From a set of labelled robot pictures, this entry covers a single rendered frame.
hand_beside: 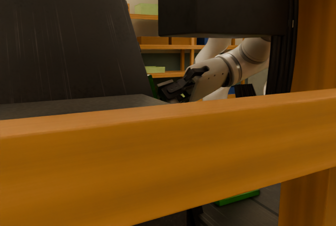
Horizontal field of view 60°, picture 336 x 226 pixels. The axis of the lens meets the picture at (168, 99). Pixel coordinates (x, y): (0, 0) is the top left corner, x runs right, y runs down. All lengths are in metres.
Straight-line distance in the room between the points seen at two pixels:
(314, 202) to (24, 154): 0.45
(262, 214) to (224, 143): 0.60
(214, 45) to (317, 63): 0.83
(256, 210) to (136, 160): 0.67
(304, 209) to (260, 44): 0.36
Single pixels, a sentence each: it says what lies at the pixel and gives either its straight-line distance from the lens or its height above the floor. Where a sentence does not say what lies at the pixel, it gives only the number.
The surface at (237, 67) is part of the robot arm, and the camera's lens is 0.73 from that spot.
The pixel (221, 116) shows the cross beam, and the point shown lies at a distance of 0.27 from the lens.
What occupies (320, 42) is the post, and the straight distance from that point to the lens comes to 0.50.
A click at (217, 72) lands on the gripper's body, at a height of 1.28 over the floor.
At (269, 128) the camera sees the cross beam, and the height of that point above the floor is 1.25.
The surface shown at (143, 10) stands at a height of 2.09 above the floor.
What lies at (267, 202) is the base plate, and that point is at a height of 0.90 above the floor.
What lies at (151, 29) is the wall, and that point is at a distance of 6.70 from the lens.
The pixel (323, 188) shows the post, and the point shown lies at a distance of 0.53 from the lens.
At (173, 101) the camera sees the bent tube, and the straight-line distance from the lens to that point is 0.65.
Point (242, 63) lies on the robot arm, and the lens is 0.74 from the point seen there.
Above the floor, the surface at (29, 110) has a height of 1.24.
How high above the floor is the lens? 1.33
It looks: 10 degrees down
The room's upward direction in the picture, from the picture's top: straight up
